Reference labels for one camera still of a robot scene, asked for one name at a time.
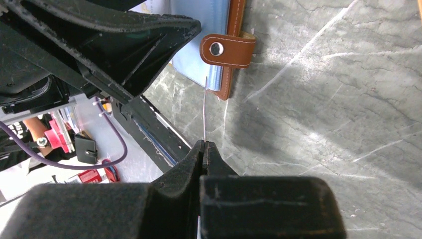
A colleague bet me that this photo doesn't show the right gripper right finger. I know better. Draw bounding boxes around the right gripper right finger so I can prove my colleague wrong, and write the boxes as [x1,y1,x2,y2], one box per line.
[200,141,346,239]

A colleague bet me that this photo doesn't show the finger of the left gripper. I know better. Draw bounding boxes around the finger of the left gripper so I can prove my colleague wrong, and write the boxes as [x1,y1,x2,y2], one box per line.
[0,0,201,103]

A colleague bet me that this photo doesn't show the black card holder background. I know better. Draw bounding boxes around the black card holder background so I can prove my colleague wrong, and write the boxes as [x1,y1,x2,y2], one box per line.
[75,133,98,164]

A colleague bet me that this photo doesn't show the red tool background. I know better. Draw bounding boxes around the red tool background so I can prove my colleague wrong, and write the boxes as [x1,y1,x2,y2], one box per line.
[44,119,73,153]

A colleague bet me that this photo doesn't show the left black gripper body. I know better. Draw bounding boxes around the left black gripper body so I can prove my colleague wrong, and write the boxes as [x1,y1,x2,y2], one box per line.
[0,19,99,114]

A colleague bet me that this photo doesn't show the brown leather card holder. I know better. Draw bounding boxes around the brown leather card holder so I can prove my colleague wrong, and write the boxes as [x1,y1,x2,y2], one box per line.
[138,0,257,101]

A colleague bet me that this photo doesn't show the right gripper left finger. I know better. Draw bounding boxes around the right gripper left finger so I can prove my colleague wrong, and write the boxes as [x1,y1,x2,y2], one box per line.
[0,140,205,239]

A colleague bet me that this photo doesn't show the black base frame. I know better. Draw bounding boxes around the black base frame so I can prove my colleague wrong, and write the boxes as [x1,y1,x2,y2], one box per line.
[111,95,191,172]

